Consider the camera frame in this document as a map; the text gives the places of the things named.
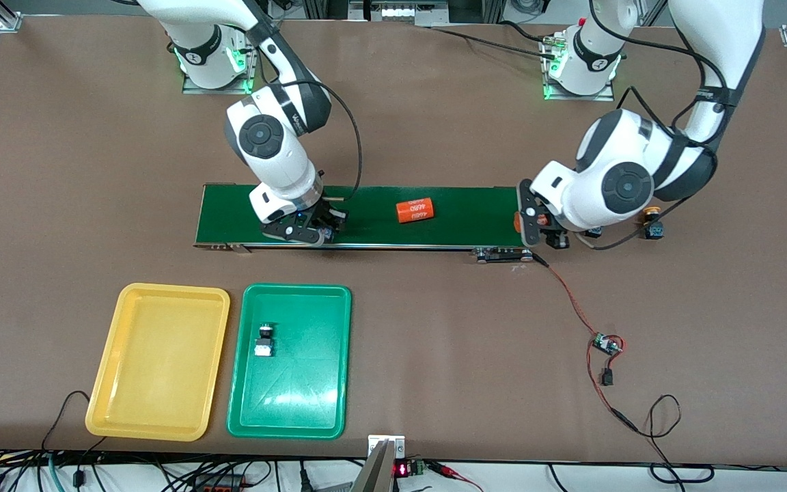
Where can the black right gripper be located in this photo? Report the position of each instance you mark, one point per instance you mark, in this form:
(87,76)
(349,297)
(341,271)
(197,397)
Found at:
(320,216)

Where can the green push button switch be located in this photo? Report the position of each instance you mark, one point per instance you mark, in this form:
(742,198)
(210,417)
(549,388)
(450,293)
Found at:
(329,229)
(265,342)

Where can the yellow push button switch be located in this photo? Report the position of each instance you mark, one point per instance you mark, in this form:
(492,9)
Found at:
(654,229)
(593,234)

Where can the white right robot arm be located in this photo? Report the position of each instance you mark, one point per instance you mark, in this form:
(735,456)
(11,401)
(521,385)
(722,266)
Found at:
(277,164)

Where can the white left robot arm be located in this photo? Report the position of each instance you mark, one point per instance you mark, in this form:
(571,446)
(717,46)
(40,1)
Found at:
(585,191)

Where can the green conveyor belt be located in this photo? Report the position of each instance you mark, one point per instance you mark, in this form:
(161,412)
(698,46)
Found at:
(366,229)

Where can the small green circuit board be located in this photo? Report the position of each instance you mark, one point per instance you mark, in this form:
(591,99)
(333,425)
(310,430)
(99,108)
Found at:
(605,344)

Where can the small black connector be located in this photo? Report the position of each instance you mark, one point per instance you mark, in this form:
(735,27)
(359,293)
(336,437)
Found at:
(607,377)

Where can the green plastic tray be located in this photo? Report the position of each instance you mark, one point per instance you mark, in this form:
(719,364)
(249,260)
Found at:
(305,383)

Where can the yellow plastic tray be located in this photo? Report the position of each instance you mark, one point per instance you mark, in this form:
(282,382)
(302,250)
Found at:
(158,362)

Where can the grey equipment box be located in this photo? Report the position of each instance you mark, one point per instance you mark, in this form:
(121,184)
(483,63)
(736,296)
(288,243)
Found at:
(400,12)

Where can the red digit display module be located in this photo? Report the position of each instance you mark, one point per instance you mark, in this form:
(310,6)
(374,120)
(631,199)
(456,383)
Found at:
(404,469)

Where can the red clip lead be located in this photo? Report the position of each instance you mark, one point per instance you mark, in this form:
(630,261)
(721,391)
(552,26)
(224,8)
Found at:
(451,471)

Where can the red and black power strip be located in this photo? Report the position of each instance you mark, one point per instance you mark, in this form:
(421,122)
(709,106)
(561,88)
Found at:
(219,484)

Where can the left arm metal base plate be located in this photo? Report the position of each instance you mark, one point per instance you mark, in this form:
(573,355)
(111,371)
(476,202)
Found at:
(557,98)

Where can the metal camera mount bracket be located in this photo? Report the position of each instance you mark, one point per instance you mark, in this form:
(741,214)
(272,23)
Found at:
(383,465)

